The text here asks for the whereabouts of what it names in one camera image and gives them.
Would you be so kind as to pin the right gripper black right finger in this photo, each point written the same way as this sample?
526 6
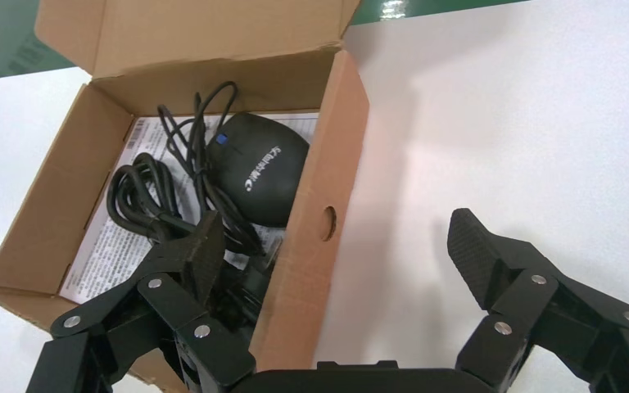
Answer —
472 249

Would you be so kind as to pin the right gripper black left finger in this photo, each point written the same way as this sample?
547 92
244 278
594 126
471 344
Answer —
206 255

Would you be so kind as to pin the brown cardboard storage box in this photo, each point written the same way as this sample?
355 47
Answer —
325 190

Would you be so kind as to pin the white printed instruction sheet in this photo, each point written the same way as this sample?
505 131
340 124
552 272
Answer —
103 257

